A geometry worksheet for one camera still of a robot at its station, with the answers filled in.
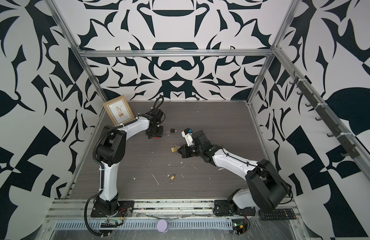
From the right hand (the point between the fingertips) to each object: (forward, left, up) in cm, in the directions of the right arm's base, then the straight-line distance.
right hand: (178, 150), depth 82 cm
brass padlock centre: (+6, +3, -10) cm, 13 cm away
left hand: (+18, +14, -8) cm, 24 cm away
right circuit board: (-33, -29, -13) cm, 46 cm away
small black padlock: (+20, +5, -10) cm, 22 cm away
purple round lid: (-33, +6, -3) cm, 34 cm away
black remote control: (-28, -49, -12) cm, 58 cm away
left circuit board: (-32, +31, -8) cm, 45 cm away
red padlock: (+11, +14, -4) cm, 18 cm away
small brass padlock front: (-10, +4, -12) cm, 16 cm away
